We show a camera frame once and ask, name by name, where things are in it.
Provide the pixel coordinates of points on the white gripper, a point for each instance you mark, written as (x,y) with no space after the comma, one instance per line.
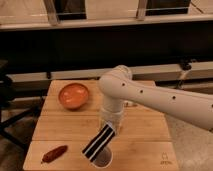
(113,119)

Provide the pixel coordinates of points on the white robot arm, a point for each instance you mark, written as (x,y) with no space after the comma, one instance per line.
(117,87)

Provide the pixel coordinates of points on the orange bowl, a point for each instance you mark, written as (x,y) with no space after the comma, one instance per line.
(73,96)

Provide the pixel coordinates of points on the brown sausage toy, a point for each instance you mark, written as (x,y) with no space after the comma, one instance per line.
(54,154)

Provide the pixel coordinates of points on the black office chair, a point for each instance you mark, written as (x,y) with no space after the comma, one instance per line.
(6,96)

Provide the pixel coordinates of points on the black clamp with cable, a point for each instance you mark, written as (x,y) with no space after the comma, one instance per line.
(186,67)

